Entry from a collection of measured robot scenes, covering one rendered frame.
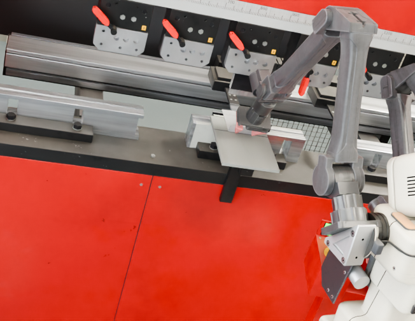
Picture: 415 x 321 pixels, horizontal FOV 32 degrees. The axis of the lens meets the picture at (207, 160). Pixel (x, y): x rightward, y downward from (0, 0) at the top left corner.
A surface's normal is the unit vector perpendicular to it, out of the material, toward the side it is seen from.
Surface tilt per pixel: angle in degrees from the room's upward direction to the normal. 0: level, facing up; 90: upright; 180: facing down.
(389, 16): 90
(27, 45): 0
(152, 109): 0
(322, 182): 93
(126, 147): 0
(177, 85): 90
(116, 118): 90
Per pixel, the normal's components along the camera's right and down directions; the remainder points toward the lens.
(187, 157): 0.25, -0.80
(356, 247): 0.36, 0.47
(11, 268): 0.13, 0.58
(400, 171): -0.91, -0.01
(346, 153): 0.36, 0.21
